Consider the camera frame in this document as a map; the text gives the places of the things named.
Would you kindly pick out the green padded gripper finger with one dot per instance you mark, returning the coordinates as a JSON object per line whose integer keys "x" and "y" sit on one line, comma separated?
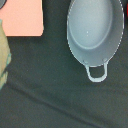
{"x": 5, "y": 56}

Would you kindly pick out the grey cooking pot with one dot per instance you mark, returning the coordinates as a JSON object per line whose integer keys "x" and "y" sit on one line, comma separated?
{"x": 94, "y": 32}

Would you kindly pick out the pink toy stove board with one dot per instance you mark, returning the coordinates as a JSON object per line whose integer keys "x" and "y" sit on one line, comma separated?
{"x": 22, "y": 17}

